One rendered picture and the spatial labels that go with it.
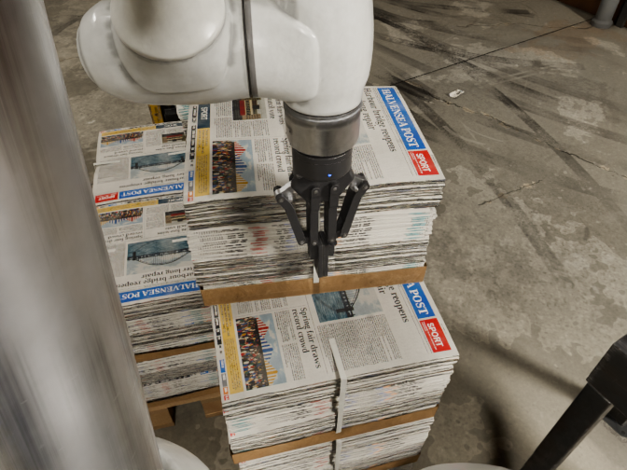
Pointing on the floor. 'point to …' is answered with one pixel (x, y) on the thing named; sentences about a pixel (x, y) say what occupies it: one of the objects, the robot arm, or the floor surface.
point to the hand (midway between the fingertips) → (320, 255)
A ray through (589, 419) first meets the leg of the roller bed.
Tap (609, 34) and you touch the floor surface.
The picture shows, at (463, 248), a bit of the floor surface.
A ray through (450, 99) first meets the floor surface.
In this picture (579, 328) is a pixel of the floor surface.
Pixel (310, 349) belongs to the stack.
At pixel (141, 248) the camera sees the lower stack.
